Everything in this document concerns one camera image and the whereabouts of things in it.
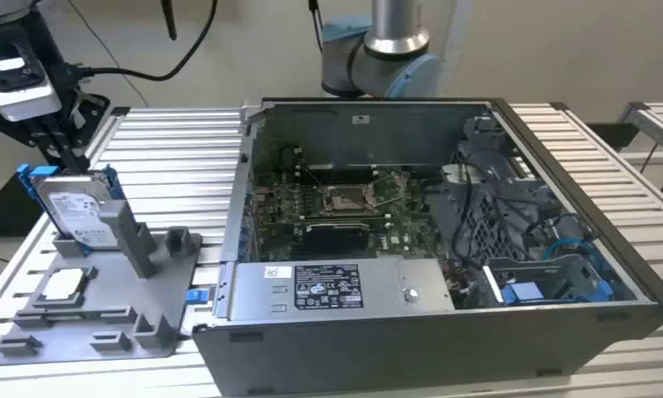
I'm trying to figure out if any black hanging cable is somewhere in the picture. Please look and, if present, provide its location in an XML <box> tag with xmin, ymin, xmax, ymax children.
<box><xmin>307</xmin><ymin>0</ymin><xmax>326</xmax><ymax>55</ymax></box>

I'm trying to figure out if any grey perforated drive cage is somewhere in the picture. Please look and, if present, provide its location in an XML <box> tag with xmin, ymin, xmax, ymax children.
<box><xmin>424</xmin><ymin>140</ymin><xmax>562</xmax><ymax>266</ymax></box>

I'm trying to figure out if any blue wire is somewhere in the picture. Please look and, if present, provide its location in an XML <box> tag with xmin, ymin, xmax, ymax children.
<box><xmin>542</xmin><ymin>213</ymin><xmax>602</xmax><ymax>269</ymax></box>

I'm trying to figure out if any hard disk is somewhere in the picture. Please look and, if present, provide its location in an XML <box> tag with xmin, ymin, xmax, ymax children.
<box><xmin>15</xmin><ymin>163</ymin><xmax>126</xmax><ymax>250</ymax></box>

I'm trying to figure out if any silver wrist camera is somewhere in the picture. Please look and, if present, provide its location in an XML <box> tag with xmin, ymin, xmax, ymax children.
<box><xmin>0</xmin><ymin>41</ymin><xmax>62</xmax><ymax>122</ymax></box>

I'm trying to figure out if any black stand with base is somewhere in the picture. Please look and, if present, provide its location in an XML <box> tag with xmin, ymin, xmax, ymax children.
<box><xmin>0</xmin><ymin>177</ymin><xmax>49</xmax><ymax>237</ymax></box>

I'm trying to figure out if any metal socket cover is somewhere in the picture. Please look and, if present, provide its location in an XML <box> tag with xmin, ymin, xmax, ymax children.
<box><xmin>367</xmin><ymin>169</ymin><xmax>412</xmax><ymax>208</ymax></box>

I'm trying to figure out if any black wire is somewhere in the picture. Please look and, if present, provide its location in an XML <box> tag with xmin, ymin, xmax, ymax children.
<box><xmin>451</xmin><ymin>148</ymin><xmax>512</xmax><ymax>266</ymax></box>

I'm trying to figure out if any grey parts rack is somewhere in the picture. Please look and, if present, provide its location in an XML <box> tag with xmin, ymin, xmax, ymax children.
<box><xmin>0</xmin><ymin>201</ymin><xmax>203</xmax><ymax>366</ymax></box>

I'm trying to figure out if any thin wall cable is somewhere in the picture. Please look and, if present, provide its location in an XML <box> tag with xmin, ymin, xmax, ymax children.
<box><xmin>65</xmin><ymin>12</ymin><xmax>150</xmax><ymax>107</ymax></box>

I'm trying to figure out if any black RAM slot bank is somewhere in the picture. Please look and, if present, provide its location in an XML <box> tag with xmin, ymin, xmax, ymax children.
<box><xmin>300</xmin><ymin>163</ymin><xmax>380</xmax><ymax>186</ymax></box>

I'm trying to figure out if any black graphics card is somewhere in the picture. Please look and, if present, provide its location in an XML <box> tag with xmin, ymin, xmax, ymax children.
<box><xmin>302</xmin><ymin>221</ymin><xmax>368</xmax><ymax>254</ymax></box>

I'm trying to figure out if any silver power supply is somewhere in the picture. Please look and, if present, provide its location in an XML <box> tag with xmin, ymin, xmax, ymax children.
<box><xmin>229</xmin><ymin>259</ymin><xmax>458</xmax><ymax>323</ymax></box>

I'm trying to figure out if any grey metal disk bay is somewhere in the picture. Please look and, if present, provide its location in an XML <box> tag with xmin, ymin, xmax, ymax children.
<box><xmin>483</xmin><ymin>252</ymin><xmax>640</xmax><ymax>310</ymax></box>

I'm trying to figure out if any CPU socket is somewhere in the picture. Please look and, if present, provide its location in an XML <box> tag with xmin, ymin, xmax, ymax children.
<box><xmin>319</xmin><ymin>182</ymin><xmax>380</xmax><ymax>216</ymax></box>

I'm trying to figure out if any green motherboard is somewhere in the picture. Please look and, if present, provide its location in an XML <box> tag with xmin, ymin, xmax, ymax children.
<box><xmin>250</xmin><ymin>165</ymin><xmax>443</xmax><ymax>262</ymax></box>

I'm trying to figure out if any thin wire locking lever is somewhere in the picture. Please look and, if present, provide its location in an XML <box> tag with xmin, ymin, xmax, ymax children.
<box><xmin>303</xmin><ymin>165</ymin><xmax>334</xmax><ymax>192</ymax></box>

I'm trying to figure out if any thick black cable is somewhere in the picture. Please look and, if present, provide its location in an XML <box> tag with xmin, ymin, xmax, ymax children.
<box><xmin>67</xmin><ymin>0</ymin><xmax>219</xmax><ymax>82</ymax></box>

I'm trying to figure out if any black open PC case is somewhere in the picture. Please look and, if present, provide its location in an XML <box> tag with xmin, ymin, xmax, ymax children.
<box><xmin>191</xmin><ymin>97</ymin><xmax>663</xmax><ymax>397</ymax></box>

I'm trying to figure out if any black box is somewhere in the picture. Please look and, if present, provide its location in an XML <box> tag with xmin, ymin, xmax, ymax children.
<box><xmin>584</xmin><ymin>123</ymin><xmax>640</xmax><ymax>153</ymax></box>

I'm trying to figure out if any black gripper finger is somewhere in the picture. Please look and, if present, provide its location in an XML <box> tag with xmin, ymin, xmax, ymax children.
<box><xmin>31</xmin><ymin>119</ymin><xmax>74</xmax><ymax>169</ymax></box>
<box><xmin>49</xmin><ymin>118</ymin><xmax>91</xmax><ymax>173</ymax></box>

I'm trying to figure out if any black antenna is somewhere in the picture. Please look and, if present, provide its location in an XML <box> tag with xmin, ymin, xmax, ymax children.
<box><xmin>159</xmin><ymin>0</ymin><xmax>178</xmax><ymax>41</ymax></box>

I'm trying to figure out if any blue carrier in bay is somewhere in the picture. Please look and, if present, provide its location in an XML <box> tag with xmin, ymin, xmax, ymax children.
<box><xmin>499</xmin><ymin>281</ymin><xmax>546</xmax><ymax>304</ymax></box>

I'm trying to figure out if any silver CPU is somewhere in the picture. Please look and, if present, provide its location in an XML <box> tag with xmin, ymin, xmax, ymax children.
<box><xmin>41</xmin><ymin>268</ymin><xmax>87</xmax><ymax>300</ymax></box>

